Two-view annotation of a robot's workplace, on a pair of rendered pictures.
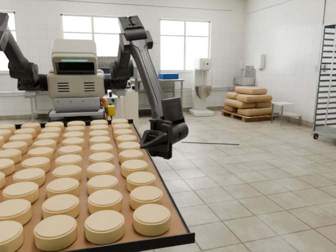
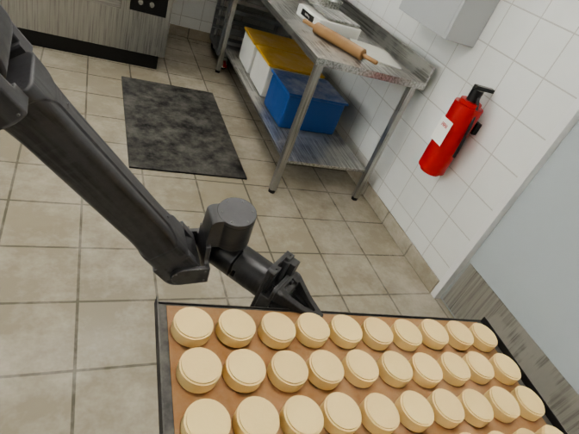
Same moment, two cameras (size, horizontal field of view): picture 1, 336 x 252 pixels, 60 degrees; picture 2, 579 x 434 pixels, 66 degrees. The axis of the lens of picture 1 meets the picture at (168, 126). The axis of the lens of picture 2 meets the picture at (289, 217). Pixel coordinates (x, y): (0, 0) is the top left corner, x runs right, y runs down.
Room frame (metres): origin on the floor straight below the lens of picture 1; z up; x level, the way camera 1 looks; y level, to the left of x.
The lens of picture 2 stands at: (0.89, 0.51, 1.47)
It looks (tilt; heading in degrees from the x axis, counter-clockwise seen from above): 34 degrees down; 255
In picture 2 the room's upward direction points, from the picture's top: 23 degrees clockwise
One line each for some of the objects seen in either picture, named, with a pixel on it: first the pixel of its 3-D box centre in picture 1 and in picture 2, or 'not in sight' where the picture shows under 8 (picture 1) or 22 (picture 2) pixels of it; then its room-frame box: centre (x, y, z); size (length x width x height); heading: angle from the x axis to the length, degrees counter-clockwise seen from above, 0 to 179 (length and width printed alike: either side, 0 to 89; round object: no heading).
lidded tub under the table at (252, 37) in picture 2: not in sight; (270, 56); (0.58, -3.29, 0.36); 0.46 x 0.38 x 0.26; 15
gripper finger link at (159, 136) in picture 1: (150, 147); (292, 306); (0.71, 0.04, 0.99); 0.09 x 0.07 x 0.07; 149
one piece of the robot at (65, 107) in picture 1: (78, 119); not in sight; (1.44, 0.45, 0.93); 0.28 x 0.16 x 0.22; 104
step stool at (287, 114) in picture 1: (285, 113); not in sight; (5.93, -2.43, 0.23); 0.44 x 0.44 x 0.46; 9
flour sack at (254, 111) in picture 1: (255, 111); not in sight; (6.54, -1.98, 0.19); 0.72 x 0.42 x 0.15; 111
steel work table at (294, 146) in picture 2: not in sight; (296, 68); (0.42, -2.77, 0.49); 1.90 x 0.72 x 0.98; 107
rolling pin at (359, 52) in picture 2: not in sight; (339, 40); (0.34, -2.10, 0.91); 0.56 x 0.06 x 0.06; 136
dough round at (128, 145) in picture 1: (129, 148); (345, 331); (0.64, 0.09, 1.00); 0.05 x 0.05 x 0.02
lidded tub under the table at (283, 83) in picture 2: not in sight; (303, 102); (0.33, -2.48, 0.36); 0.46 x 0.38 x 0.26; 19
